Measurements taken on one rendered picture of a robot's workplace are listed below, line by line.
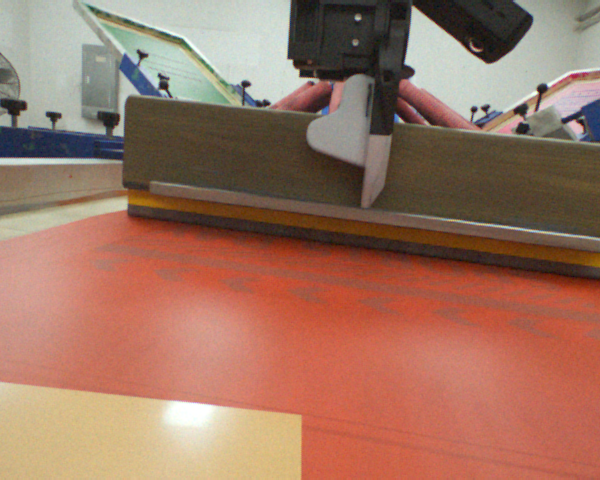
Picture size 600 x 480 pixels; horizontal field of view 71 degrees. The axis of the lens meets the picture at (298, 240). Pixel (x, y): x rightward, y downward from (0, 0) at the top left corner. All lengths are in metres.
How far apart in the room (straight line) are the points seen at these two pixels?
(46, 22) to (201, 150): 5.70
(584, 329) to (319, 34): 0.24
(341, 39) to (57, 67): 5.61
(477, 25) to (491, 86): 4.62
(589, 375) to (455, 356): 0.05
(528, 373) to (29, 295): 0.20
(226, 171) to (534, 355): 0.24
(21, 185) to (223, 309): 0.24
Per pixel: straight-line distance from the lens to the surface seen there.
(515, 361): 0.19
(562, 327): 0.25
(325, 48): 0.32
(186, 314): 0.18
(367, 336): 0.18
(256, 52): 4.95
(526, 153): 0.35
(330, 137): 0.31
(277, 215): 0.35
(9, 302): 0.20
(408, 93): 1.28
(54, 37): 5.94
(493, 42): 0.34
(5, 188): 0.38
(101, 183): 0.48
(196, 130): 0.35
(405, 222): 0.32
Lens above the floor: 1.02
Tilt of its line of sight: 12 degrees down
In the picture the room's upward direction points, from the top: 7 degrees clockwise
